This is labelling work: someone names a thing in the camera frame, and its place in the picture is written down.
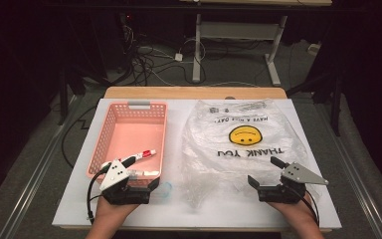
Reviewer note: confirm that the light desk top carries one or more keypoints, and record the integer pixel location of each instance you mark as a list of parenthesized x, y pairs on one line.
[(262, 2)]

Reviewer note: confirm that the person's right hand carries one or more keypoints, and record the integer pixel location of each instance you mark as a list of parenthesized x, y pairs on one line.
[(298, 212)]

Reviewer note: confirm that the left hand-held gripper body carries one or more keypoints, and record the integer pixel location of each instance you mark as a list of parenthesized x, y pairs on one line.
[(116, 179)]

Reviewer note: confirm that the white power adapter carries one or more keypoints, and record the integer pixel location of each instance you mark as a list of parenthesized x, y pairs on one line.
[(178, 57)]

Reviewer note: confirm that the small white dropper bottle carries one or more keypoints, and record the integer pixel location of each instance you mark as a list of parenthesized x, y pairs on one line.
[(144, 173)]

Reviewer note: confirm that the white board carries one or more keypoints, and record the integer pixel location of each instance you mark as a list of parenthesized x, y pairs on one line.
[(175, 212)]

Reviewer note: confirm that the metal floor rail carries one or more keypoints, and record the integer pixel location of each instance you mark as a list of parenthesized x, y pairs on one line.
[(354, 179), (30, 186)]

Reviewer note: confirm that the pink plastic basket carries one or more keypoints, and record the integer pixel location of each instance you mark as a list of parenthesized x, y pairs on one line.
[(139, 136)]

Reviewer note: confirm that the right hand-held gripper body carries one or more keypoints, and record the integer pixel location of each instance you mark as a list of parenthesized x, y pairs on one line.
[(295, 176)]

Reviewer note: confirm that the person's left hand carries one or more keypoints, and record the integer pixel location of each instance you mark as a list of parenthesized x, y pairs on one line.
[(111, 214)]

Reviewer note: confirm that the white desk frame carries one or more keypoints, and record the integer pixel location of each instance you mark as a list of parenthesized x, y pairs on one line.
[(238, 30)]

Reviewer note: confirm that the small white box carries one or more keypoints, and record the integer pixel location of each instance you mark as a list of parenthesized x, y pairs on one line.
[(314, 48)]

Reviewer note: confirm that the clear plastic bag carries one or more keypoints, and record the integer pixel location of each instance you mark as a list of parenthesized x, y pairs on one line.
[(219, 159)]

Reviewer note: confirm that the red white toothpaste tube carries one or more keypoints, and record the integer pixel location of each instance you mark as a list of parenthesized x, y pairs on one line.
[(146, 154)]

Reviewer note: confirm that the black stand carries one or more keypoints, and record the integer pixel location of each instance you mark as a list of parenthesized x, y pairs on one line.
[(63, 99), (336, 109)]

